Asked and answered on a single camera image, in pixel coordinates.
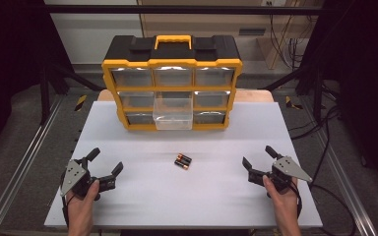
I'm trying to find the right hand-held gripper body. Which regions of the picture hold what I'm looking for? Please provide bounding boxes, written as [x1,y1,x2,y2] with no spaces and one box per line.
[247,155,313,193]

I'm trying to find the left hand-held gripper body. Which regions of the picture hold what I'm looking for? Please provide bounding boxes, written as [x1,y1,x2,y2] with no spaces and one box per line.
[59,156,117,202]

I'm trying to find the black battery with orange end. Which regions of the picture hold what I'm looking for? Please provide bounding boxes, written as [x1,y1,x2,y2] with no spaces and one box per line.
[176,152,193,165]
[173,158,190,171]

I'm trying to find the clear plastic drawer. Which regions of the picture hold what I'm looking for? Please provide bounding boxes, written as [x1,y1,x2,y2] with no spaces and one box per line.
[153,91,195,131]

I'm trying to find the yellow and black organizer box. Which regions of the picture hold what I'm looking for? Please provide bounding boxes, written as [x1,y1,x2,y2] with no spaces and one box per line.
[101,34,244,132]

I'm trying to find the person's left hand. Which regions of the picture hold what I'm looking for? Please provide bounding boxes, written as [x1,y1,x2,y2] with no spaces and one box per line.
[66,179,101,216]

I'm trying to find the person's right hand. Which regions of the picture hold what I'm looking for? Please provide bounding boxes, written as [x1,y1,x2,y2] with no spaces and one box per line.
[262,174,300,216]

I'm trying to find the yellow black hazard tape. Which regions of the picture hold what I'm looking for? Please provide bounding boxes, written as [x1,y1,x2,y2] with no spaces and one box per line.
[74,94,89,112]
[284,95,305,111]

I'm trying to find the set of small translucent drawers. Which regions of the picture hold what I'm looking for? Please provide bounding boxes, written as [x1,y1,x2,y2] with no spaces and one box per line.
[111,67,236,126]

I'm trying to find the dark curtain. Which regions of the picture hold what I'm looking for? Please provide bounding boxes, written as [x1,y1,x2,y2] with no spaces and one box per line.
[303,0,378,193]
[0,0,75,165]

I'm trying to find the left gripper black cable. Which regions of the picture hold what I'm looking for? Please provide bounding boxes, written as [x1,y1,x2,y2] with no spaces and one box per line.
[60,192,71,228]

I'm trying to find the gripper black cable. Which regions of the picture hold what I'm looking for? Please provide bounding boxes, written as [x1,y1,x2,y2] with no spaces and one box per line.
[288,181,303,220]
[60,192,71,228]

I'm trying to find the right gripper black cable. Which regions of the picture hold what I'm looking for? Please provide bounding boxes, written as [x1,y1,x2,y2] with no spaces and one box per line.
[288,181,303,220]

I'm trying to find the black floor cable bundle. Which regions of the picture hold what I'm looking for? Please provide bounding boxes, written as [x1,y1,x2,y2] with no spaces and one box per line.
[289,83,343,142]

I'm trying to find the aluminium frame rail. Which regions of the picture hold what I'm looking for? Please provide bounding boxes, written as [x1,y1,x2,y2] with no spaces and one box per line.
[0,94,64,236]
[299,97,378,236]

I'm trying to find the black frame strut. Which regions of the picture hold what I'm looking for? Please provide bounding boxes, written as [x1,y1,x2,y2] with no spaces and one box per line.
[261,64,325,123]
[38,62,105,126]

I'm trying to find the hanging wall cables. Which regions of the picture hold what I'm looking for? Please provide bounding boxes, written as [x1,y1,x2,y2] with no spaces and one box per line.
[268,13,311,71]

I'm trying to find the yellow organizer carry handle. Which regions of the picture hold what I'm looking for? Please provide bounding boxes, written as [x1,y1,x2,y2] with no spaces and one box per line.
[154,34,192,51]

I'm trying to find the black horizontal frame bar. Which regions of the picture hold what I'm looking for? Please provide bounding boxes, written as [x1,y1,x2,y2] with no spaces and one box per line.
[43,4,329,16]

